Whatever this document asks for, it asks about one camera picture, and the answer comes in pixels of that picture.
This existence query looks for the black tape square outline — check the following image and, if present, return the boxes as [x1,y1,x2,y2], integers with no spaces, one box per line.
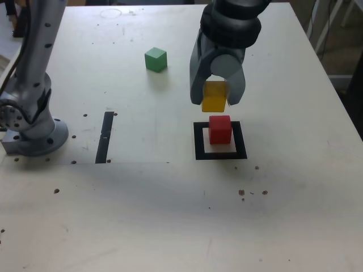
[193,121,248,162]

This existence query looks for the white metal frame legs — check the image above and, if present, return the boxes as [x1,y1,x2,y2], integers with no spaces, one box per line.
[307,0,363,55]

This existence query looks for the green cube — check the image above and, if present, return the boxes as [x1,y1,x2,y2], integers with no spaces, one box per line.
[144,46,168,73]

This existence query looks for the black tape strip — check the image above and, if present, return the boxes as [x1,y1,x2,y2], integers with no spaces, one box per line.
[95,111,115,164]

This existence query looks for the yellow cube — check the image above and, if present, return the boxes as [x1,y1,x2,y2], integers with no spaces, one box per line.
[201,80,230,113]

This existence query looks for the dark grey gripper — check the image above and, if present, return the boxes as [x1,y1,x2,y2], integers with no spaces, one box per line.
[189,31,247,107]

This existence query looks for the red cube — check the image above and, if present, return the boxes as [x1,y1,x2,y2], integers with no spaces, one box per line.
[208,114,234,145]

